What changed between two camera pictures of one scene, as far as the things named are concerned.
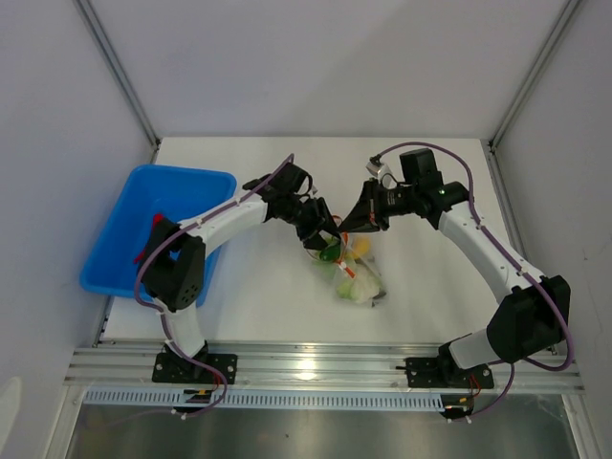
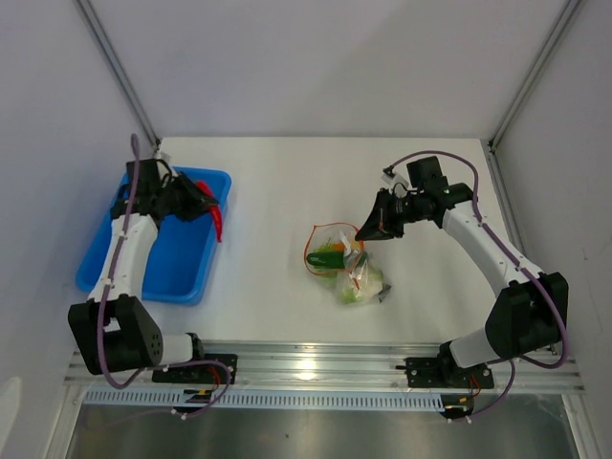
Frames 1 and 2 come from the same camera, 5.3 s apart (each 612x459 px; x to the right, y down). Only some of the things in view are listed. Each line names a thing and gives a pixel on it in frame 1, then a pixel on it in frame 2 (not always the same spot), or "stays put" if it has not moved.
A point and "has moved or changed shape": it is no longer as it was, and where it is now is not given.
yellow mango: (362, 245) -> (339, 246)
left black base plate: (169, 368) stays put
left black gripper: (320, 218) -> (198, 204)
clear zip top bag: (353, 267) has moved or changed shape
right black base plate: (442, 372) stays put
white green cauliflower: (363, 287) stays put
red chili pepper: (157, 218) has moved or changed shape
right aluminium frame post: (490, 144) stays put
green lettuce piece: (326, 267) has moved or changed shape
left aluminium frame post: (120, 74) stays put
